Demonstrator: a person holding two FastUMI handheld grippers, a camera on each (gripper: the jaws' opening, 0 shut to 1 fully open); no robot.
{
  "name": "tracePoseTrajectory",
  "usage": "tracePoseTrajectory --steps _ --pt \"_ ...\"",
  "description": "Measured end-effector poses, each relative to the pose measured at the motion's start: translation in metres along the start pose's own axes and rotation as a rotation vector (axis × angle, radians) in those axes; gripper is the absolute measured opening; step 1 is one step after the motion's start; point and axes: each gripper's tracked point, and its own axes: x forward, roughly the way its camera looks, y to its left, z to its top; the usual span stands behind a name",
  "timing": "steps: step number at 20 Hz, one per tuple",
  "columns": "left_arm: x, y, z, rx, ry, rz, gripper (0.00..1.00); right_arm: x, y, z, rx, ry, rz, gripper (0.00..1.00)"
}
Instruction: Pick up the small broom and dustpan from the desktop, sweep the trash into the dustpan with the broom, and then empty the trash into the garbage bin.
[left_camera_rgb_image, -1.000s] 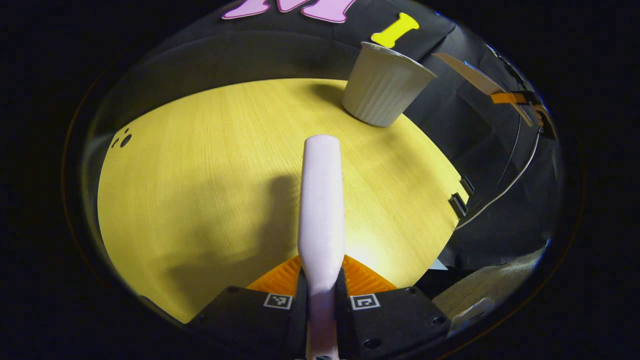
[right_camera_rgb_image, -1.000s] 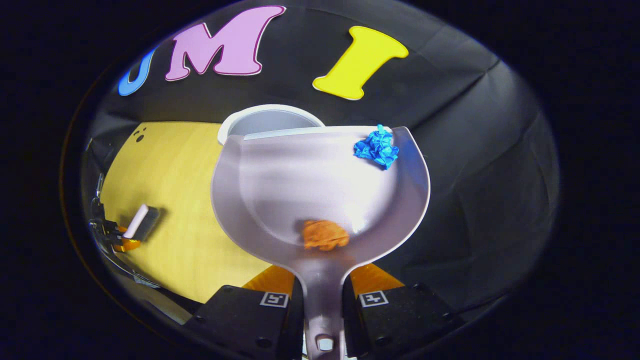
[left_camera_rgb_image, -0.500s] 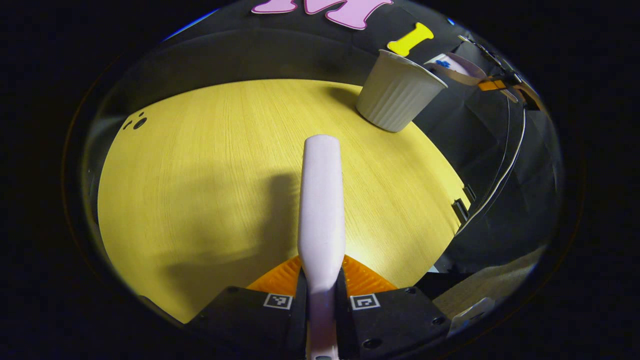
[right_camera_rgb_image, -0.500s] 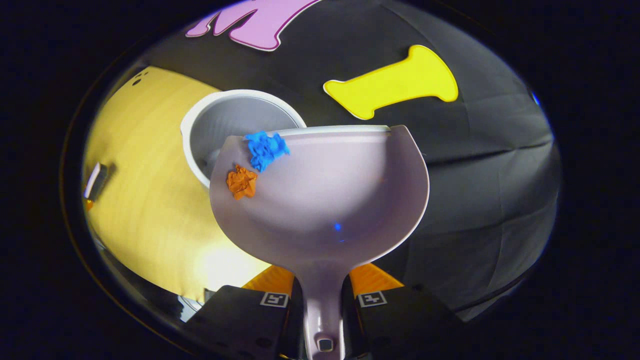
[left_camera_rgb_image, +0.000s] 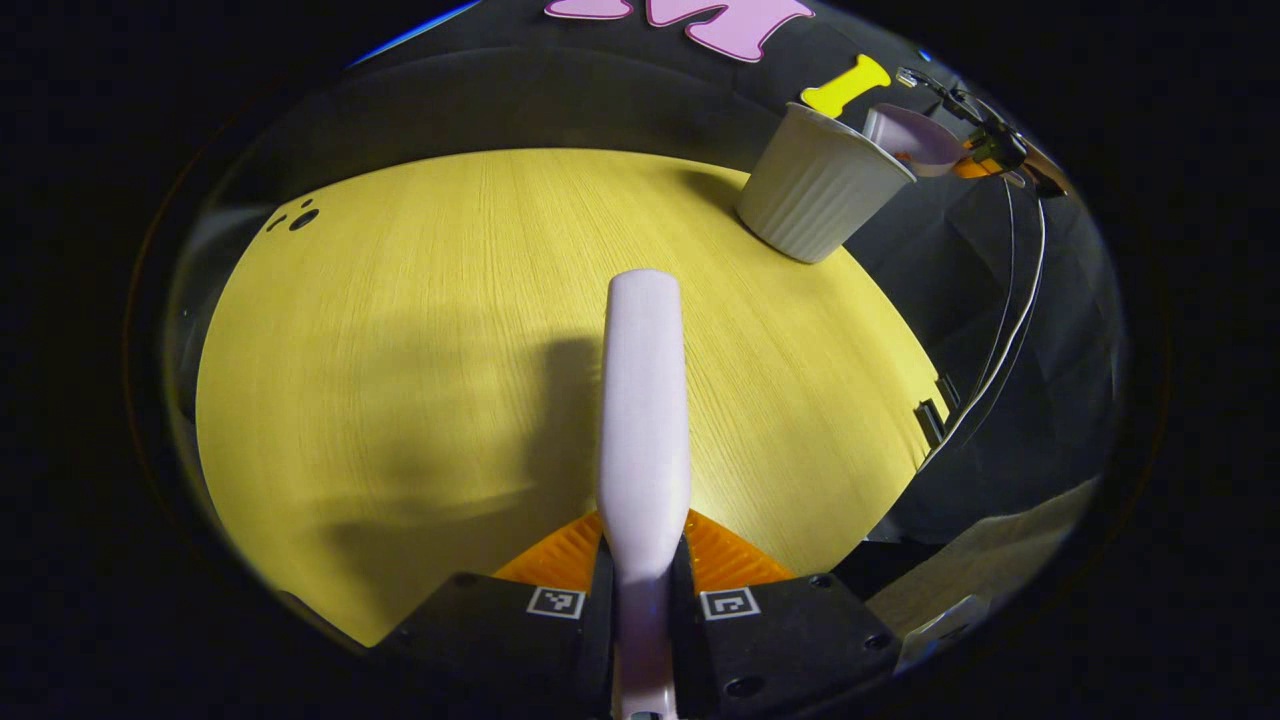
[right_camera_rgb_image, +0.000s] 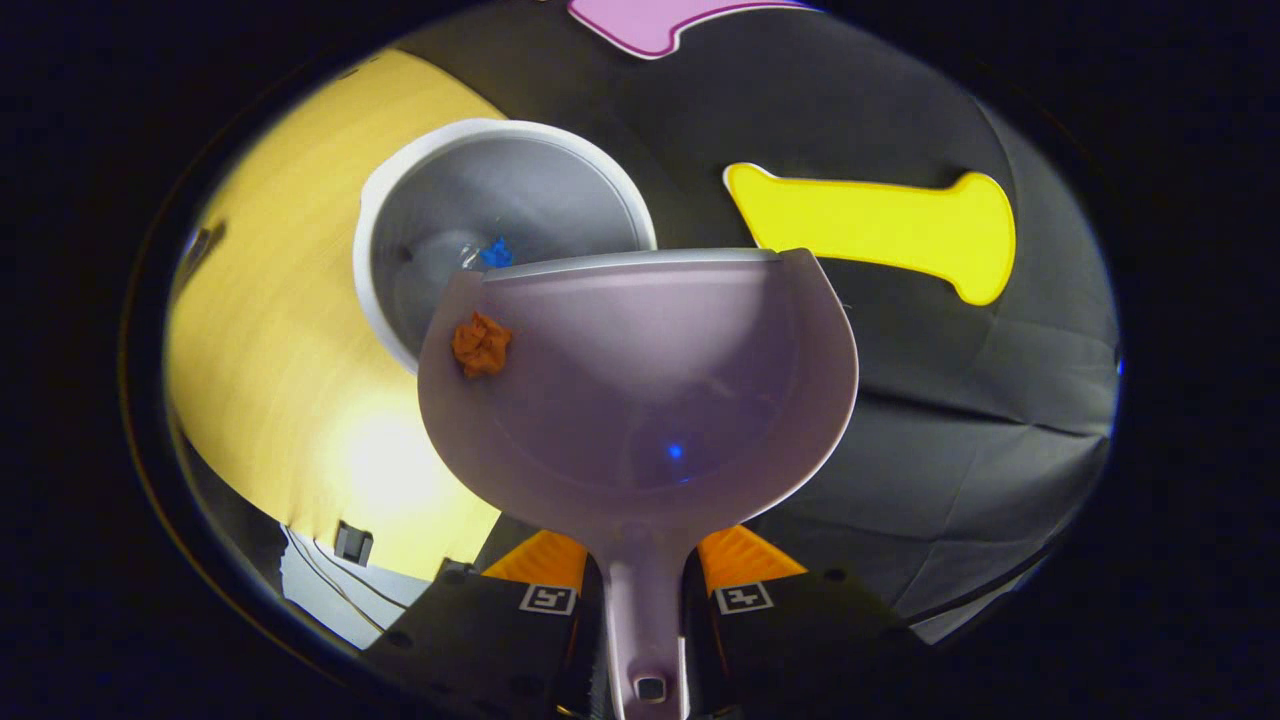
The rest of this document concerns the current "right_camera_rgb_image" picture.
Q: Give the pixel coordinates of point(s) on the orange paper trash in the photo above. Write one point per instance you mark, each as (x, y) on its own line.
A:
(480, 345)

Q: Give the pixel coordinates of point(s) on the blue paper trash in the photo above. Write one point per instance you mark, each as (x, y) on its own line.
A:
(497, 254)

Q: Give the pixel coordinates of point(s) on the white ribbed garbage bin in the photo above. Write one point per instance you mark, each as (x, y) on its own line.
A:
(500, 190)

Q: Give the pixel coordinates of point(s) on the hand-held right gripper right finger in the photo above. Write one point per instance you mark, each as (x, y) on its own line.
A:
(790, 650)

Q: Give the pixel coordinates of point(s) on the pink dustpan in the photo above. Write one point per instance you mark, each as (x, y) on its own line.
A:
(650, 400)

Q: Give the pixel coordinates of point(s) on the black backdrop cloth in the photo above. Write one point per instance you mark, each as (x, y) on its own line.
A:
(900, 400)

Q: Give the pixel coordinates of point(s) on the yellow wooden desktop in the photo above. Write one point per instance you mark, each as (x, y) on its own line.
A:
(270, 330)

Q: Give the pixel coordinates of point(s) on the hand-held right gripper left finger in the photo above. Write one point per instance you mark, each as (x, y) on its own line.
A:
(480, 640)

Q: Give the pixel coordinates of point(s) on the small black box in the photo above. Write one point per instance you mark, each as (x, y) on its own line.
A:
(352, 544)

